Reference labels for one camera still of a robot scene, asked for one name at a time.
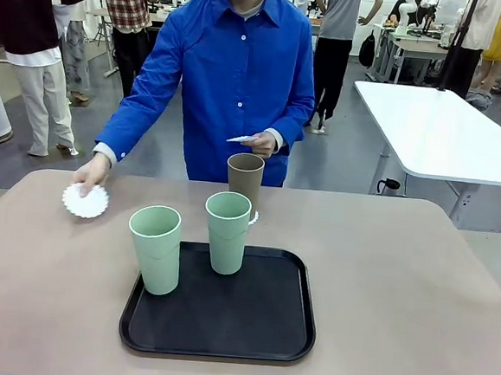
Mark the person's left hand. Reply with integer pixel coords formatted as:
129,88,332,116
250,130,281,161

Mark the person's left forearm blue sleeve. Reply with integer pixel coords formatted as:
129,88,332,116
264,97,311,158

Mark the person's right hand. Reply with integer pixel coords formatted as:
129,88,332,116
70,150,112,199

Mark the brown tall cup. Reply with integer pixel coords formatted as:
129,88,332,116
222,151,266,224

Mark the grey background desk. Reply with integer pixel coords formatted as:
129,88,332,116
368,23,453,89

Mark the black plastic serving tray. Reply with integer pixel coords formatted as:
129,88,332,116
116,236,324,371

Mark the bystander in patterned grey skirt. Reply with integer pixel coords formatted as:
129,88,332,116
44,0,100,107

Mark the black tripod pole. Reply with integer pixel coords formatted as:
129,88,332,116
435,0,483,96

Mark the black table crank handle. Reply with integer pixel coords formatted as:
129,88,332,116
376,178,402,197

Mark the grey cloth bundle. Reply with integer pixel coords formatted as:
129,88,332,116
464,87,494,113

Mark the bystander in plaid shirt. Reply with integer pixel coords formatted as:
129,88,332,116
87,0,161,102

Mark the person in blue shirt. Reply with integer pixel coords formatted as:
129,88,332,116
91,0,325,191

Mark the bystander in black shirt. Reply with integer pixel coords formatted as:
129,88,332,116
0,0,92,161

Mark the bystander in white shirt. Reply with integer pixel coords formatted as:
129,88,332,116
441,0,501,103

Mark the person's right forearm blue sleeve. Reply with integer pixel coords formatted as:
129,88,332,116
92,90,176,174

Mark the black hanging bag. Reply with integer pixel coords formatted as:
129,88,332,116
357,29,379,68

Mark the light green tall cup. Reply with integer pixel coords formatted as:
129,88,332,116
199,191,254,278
123,204,185,298

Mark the bystander in grey shirt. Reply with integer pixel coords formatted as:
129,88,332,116
306,0,384,139

